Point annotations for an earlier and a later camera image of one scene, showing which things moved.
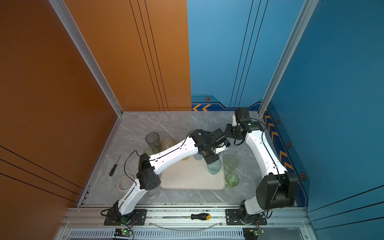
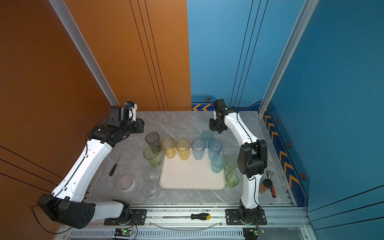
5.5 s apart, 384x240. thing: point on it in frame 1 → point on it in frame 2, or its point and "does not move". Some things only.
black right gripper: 228,132 → 212,127
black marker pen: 114,166 does not move
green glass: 152,150 does not move
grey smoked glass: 152,139 does not move
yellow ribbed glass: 167,143 does not move
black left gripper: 211,159 → 140,128
